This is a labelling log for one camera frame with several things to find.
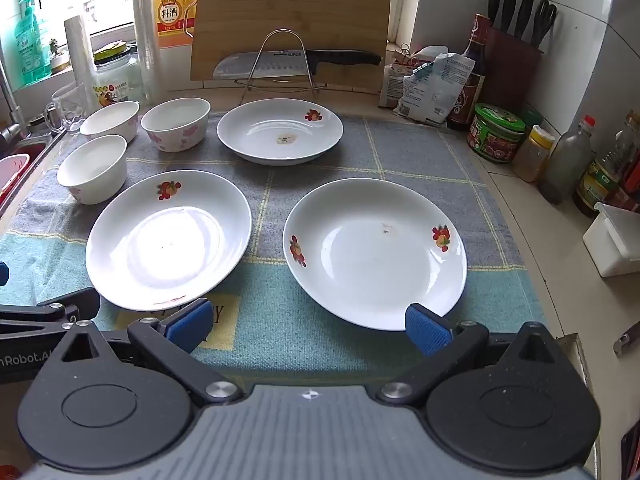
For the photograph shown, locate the black handled kitchen knife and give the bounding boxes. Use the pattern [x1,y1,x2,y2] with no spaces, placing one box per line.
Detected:
[212,49,382,80]

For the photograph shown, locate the green dish soap bottle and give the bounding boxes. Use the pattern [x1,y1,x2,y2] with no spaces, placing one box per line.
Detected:
[12,0,53,92]

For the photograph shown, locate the short sleeve of plastic cups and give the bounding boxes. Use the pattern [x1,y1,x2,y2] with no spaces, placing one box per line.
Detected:
[63,15,101,111]

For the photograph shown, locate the white plate with fruit print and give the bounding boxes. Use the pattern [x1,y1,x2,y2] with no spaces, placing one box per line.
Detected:
[56,135,128,206]

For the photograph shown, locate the metal utensil handle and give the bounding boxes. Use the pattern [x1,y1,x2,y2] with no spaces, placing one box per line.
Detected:
[613,326,640,359]

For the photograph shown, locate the metal wire rack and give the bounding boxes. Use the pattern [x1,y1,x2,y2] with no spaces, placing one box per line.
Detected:
[243,29,321,104]

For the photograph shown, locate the oil bottle with green label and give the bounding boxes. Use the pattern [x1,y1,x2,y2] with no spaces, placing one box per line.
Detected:
[572,130,629,219]

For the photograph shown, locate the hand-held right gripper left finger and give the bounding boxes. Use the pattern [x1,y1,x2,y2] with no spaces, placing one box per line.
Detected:
[59,298,246,408]

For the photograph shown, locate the green lid sauce jar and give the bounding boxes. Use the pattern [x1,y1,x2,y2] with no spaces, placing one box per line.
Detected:
[467,103,526,164]

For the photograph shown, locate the glass jar with printed label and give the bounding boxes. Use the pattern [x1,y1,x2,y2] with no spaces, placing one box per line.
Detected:
[92,42,146,109]

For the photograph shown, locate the yellow lid spice jar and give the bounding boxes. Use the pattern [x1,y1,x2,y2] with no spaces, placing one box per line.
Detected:
[510,125,556,184]

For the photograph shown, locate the grey and blue checked mat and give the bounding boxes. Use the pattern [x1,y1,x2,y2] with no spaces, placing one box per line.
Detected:
[0,110,547,377]

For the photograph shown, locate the red plastic basket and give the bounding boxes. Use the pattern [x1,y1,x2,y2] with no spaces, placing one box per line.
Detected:
[0,152,31,212]

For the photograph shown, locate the red label sauce bottle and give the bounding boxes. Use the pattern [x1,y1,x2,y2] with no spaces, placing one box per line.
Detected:
[617,110,640,212]

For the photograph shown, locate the dark red knife block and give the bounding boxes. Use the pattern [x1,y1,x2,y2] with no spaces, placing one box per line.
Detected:
[479,27,544,117]

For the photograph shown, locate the white plastic box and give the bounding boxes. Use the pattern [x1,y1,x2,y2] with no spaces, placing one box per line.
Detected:
[582,202,640,279]

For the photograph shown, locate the orange cooking wine jug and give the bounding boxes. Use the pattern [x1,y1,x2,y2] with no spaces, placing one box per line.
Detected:
[153,0,201,50]

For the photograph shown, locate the clear bottle with red cap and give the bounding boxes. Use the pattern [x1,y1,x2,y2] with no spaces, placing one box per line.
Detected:
[537,114,597,206]

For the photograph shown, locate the bamboo cutting board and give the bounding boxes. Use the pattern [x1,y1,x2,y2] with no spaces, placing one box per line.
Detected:
[190,0,394,96]

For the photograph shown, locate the tall sleeve of plastic cups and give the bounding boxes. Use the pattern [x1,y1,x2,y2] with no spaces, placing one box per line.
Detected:
[130,0,161,106]

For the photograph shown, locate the small potted plant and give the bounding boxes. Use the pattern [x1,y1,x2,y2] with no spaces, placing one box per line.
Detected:
[48,38,69,74]

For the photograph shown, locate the clear glass mug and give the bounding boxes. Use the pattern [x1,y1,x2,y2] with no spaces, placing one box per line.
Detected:
[44,82,96,134]

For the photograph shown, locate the white plate with fruit decal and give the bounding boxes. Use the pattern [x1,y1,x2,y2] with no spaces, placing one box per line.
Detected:
[216,99,344,166]
[283,178,468,332]
[85,170,252,311]

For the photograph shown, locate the metal faucet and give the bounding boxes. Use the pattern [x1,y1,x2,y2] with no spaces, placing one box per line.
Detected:
[0,67,27,149]

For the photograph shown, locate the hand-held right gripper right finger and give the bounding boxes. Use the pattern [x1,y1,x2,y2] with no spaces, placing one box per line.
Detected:
[376,303,560,404]

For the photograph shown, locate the dark soy sauce bottle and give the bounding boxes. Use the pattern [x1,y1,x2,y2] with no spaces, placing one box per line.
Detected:
[446,13,494,132]

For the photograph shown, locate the black scissors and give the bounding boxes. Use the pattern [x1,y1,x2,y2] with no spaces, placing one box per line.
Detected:
[529,0,558,49]

